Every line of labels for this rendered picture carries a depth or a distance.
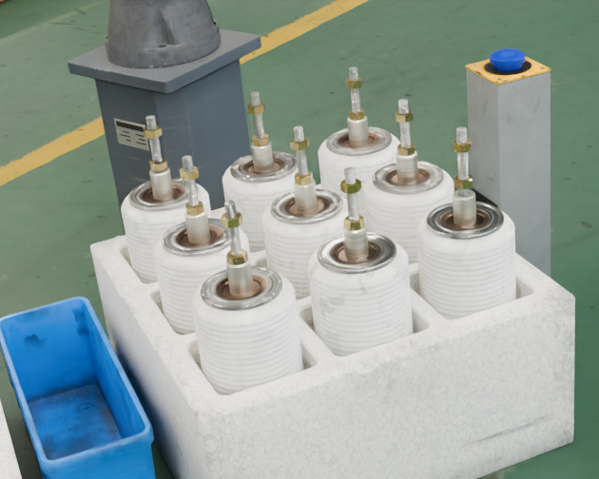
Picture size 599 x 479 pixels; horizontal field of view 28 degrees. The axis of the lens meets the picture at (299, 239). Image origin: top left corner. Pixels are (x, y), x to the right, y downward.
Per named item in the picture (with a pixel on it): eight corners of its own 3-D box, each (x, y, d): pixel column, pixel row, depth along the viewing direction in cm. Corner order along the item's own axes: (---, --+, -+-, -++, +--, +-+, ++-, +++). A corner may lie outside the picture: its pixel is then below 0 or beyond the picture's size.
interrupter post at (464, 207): (447, 225, 117) (446, 195, 116) (463, 216, 118) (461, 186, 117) (467, 232, 115) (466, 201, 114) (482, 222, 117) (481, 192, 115)
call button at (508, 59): (483, 69, 136) (482, 52, 135) (512, 62, 138) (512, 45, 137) (501, 80, 133) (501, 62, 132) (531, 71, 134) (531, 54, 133)
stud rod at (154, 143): (161, 179, 129) (150, 114, 125) (167, 181, 128) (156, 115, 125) (154, 182, 128) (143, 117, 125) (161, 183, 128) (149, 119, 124)
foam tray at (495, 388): (116, 373, 145) (88, 243, 136) (400, 283, 157) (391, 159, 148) (227, 575, 113) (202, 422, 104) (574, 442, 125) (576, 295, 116)
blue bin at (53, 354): (13, 405, 141) (-9, 319, 135) (104, 377, 144) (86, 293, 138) (67, 565, 116) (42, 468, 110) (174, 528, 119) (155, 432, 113)
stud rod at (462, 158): (462, 202, 115) (459, 131, 112) (456, 199, 116) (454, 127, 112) (471, 201, 115) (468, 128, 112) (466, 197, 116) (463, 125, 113)
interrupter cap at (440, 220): (410, 228, 117) (410, 221, 117) (458, 200, 122) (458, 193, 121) (471, 250, 112) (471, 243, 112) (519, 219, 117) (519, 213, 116)
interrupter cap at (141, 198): (114, 205, 129) (113, 200, 128) (160, 178, 134) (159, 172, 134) (168, 219, 124) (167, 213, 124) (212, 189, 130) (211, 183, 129)
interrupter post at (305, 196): (317, 215, 122) (314, 186, 120) (294, 216, 122) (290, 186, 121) (319, 204, 124) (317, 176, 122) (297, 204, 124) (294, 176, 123)
